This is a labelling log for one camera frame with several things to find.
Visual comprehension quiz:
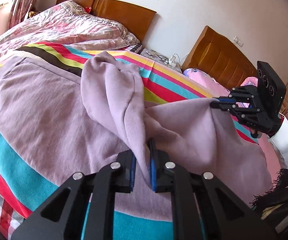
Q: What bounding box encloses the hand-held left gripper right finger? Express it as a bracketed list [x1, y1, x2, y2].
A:
[148, 137, 278, 240]

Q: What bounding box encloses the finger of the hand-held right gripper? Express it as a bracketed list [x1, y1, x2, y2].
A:
[210, 102, 262, 130]
[211, 85, 259, 104]

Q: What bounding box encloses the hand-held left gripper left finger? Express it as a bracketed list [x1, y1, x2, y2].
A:
[11, 150, 137, 240]

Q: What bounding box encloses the lilac sweater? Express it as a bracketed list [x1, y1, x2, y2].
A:
[0, 51, 275, 222]

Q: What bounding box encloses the folded pink flowered quilt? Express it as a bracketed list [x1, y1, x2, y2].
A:
[241, 76, 260, 88]

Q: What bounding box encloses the pink bed sheet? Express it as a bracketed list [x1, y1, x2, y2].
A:
[183, 67, 283, 168]

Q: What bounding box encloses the wooden bed headboard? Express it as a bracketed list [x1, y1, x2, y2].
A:
[56, 0, 157, 43]
[181, 26, 258, 91]

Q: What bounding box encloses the cluttered nightstand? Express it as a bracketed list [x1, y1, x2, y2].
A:
[139, 48, 183, 73]

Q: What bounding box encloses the black fringed scarf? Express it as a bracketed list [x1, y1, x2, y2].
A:
[249, 167, 288, 236]

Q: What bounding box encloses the striped colourful blanket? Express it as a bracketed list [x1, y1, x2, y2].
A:
[0, 42, 260, 240]

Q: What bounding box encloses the pink floral quilt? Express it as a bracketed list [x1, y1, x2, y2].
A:
[0, 0, 141, 63]

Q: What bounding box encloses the pink floral curtain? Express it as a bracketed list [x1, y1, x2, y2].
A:
[9, 0, 44, 29]

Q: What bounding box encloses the white charger with cable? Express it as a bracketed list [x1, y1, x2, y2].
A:
[168, 53, 187, 68]

